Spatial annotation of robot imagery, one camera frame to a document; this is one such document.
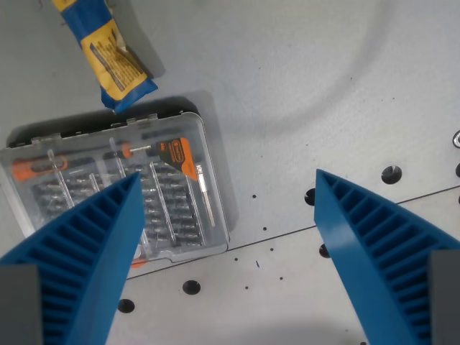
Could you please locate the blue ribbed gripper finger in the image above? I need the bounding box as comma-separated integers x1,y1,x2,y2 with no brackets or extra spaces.
0,170,146,345
313,169,460,345

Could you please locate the blue and yellow snack bag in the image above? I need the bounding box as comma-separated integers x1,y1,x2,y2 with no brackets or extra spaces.
51,0,160,112

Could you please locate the clear plastic screwdriver bit case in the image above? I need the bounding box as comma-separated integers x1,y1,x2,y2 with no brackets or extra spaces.
0,111,231,280

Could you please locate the orange handled screwdriver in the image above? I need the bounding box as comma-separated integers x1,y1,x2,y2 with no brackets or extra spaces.
11,155,70,183

